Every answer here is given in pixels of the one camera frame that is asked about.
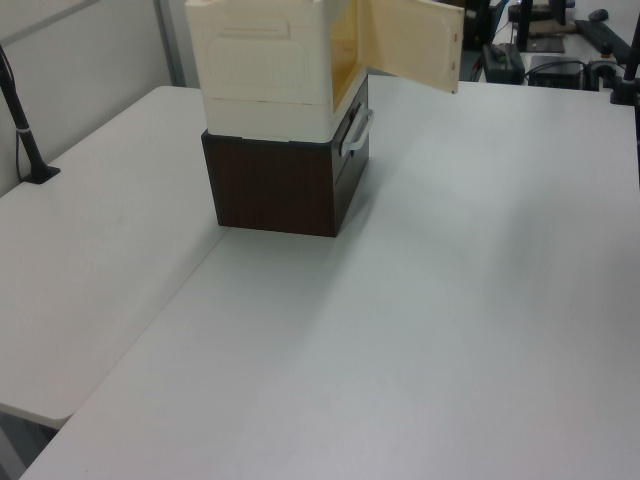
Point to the black monitor stand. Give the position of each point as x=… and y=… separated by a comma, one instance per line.
x=525, y=30

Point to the black controller box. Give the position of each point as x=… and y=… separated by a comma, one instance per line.
x=555, y=72

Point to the grey metal partition post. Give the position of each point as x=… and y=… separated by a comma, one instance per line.
x=170, y=45

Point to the black computer mouse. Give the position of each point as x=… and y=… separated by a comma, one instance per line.
x=598, y=15

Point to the cream plastic cabinet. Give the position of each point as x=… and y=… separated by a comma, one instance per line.
x=260, y=65

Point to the dark device with green parts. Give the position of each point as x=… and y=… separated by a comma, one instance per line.
x=502, y=62

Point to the dark brown drawer cabinet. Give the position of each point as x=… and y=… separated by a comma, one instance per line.
x=270, y=185

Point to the black keyboard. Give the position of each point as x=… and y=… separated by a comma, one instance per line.
x=602, y=35

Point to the black clamp camera stand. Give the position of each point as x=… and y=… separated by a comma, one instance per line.
x=625, y=90

